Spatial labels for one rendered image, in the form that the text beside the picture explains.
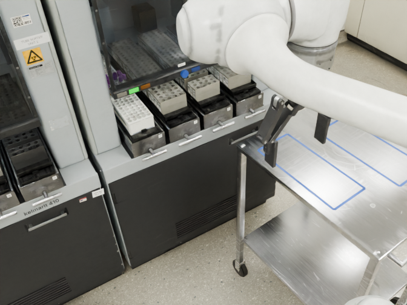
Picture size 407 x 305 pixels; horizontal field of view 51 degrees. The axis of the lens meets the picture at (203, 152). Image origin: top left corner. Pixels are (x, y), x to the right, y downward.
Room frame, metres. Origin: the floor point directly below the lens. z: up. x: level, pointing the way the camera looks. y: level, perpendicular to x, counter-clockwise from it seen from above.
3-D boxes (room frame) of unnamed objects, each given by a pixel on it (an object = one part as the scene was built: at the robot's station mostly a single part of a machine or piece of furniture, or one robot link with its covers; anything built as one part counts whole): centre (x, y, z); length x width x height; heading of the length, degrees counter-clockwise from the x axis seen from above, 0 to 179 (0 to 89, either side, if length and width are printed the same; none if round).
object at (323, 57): (0.68, -0.20, 1.43); 0.09 x 0.09 x 0.06
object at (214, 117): (1.64, 0.08, 0.78); 0.73 x 0.14 x 0.09; 28
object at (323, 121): (0.71, -0.26, 1.22); 0.03 x 0.01 x 0.07; 28
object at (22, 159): (1.10, 0.60, 0.85); 0.12 x 0.02 x 0.06; 118
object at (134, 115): (1.38, 0.29, 0.83); 0.30 x 0.10 x 0.06; 28
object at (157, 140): (1.50, 0.35, 0.78); 0.73 x 0.14 x 0.09; 28
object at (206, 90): (1.43, -0.03, 0.85); 0.12 x 0.02 x 0.06; 117
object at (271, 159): (0.65, -0.14, 1.22); 0.03 x 0.01 x 0.07; 28
